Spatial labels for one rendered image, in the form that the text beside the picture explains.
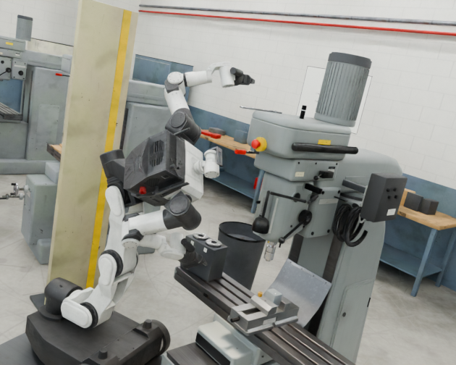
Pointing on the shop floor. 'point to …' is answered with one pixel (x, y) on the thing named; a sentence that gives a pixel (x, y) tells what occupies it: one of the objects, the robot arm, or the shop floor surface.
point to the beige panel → (90, 140)
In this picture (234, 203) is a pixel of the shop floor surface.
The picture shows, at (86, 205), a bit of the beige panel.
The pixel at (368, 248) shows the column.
